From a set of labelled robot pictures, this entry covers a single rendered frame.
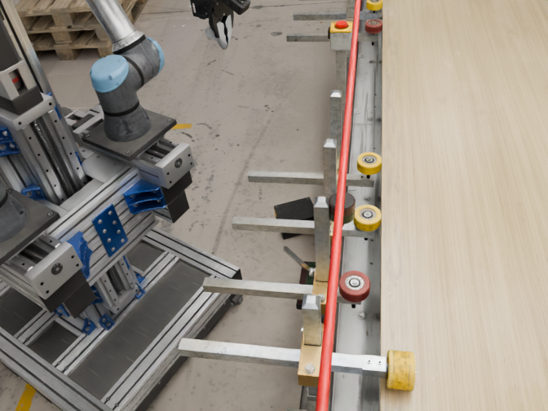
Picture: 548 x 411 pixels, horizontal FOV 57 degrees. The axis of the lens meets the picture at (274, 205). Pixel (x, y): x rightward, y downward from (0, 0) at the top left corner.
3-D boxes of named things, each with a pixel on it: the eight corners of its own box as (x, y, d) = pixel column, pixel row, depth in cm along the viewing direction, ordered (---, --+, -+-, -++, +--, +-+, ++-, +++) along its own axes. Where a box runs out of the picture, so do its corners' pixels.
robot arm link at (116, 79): (92, 108, 157) (77, 70, 148) (119, 87, 165) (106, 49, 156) (122, 116, 153) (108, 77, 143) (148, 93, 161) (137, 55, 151)
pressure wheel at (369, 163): (368, 196, 168) (369, 170, 160) (351, 184, 173) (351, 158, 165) (384, 184, 171) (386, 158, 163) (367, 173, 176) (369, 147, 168)
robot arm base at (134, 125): (95, 134, 164) (86, 108, 158) (129, 110, 173) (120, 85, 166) (128, 147, 158) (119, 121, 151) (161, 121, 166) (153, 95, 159)
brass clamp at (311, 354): (295, 385, 110) (294, 373, 106) (302, 331, 119) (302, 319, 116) (324, 388, 109) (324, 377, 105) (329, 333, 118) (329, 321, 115)
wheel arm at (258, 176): (249, 183, 178) (247, 174, 175) (250, 178, 180) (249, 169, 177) (373, 189, 171) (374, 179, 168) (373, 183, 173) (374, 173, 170)
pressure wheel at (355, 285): (338, 317, 135) (338, 292, 127) (339, 293, 141) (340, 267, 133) (368, 320, 134) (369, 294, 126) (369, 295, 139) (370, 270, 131)
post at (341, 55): (333, 154, 200) (333, 49, 169) (334, 146, 203) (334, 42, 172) (345, 154, 199) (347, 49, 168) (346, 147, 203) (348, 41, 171)
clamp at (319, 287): (311, 313, 134) (311, 302, 131) (315, 273, 144) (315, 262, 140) (332, 315, 133) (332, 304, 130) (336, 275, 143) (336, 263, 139)
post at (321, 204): (318, 320, 149) (313, 204, 115) (319, 310, 151) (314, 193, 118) (329, 320, 148) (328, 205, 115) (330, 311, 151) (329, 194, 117)
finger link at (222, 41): (212, 46, 144) (206, 14, 138) (228, 50, 142) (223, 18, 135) (205, 50, 143) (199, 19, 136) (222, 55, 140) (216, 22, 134)
